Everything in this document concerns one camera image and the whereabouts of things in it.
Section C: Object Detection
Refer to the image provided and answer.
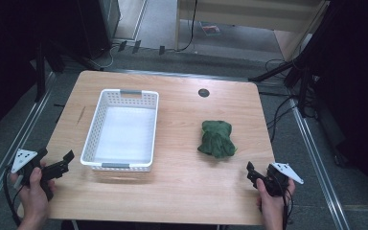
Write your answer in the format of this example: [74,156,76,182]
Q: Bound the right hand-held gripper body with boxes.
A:
[264,162,305,197]

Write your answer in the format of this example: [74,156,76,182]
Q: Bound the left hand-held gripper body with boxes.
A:
[11,147,55,202]

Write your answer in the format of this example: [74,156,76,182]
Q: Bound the green cloth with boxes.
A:
[196,120,239,160]

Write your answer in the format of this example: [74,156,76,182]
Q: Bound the white plastic basket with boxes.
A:
[80,88,160,173]

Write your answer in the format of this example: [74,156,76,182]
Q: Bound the person's right hand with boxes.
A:
[256,177,297,222]

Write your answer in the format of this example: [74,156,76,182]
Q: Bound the person's left hand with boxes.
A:
[10,166,58,225]

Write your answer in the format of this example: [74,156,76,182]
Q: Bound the black metal stand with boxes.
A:
[34,39,65,104]

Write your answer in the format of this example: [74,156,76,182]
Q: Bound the black tripod stand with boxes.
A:
[248,47,322,119]

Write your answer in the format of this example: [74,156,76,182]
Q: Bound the dark cabinet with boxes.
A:
[76,0,123,60]

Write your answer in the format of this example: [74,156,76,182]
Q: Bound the red printed paper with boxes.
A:
[200,21,222,37]

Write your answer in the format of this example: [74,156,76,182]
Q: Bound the light wooden furniture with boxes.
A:
[173,0,331,62]

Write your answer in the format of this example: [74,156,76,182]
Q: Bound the metal floor rail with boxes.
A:
[0,71,58,223]
[102,67,251,82]
[290,105,353,230]

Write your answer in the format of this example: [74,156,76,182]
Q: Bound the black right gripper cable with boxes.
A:
[280,187,296,228]

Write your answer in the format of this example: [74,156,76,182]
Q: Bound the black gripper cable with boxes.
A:
[2,168,24,227]
[280,187,296,228]

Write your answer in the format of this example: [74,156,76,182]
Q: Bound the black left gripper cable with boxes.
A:
[2,168,24,227]

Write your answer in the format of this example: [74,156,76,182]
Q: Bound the black floor cables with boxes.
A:
[258,57,301,144]

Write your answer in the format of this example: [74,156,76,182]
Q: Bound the white floor cable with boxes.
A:
[97,43,116,71]

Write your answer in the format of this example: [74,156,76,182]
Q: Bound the black hanging cable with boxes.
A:
[173,0,199,53]

